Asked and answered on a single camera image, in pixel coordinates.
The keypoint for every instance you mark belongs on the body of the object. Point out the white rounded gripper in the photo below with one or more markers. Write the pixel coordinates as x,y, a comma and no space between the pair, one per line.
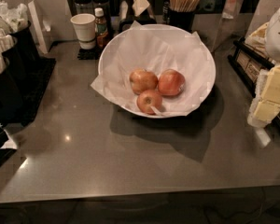
279,32

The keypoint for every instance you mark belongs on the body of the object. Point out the red apple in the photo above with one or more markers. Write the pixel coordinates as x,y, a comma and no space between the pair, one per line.
171,83
147,100
142,80

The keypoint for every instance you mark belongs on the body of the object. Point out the white bowl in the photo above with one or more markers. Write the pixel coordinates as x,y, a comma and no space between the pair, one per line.
189,50

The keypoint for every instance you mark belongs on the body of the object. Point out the red apple front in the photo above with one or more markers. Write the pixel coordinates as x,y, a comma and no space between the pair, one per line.
147,100

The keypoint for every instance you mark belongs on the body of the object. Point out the black condiment rack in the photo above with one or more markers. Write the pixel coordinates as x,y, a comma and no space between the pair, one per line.
247,63

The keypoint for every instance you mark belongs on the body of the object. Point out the black stir stick holder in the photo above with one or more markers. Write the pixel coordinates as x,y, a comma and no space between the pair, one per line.
182,20

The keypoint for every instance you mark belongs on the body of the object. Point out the white paper liner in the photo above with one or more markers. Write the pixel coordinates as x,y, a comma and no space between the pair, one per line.
146,50

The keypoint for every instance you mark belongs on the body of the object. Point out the white napkin in dispenser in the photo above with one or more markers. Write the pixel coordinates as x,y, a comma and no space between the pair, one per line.
139,6

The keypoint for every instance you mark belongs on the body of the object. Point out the small tea bottle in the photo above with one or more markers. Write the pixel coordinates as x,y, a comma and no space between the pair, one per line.
102,34

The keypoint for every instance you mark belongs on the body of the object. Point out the black coaster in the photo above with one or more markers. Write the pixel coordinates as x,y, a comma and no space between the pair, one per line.
89,54

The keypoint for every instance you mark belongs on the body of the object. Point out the white paper cup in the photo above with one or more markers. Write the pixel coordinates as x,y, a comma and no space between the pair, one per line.
84,26

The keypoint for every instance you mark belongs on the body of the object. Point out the black tray mat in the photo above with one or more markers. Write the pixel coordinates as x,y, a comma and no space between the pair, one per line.
32,91

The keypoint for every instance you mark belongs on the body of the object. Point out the black cutlery holder rear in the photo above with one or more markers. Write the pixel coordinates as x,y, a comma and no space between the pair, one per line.
27,48

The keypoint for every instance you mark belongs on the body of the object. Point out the black cutlery holder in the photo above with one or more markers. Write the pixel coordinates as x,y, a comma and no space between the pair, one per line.
10,96
15,65
27,48

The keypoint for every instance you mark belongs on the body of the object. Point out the black cutlery holder middle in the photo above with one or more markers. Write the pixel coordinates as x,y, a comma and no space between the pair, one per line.
15,65

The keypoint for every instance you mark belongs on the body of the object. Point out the black cutlery holder front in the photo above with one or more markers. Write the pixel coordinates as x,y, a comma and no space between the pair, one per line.
10,96

